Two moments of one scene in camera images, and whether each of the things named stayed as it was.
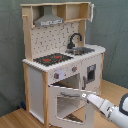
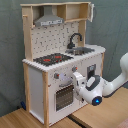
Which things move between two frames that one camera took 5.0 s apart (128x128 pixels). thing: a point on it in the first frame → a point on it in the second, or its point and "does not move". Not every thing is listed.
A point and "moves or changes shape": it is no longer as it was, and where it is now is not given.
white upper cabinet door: x=90 y=11 does not move
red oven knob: x=56 y=75 does not move
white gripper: x=104 y=105 → x=79 y=81
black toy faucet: x=72 y=45 does not move
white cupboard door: x=91 y=74 does not move
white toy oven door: x=67 y=108 moves or changes shape
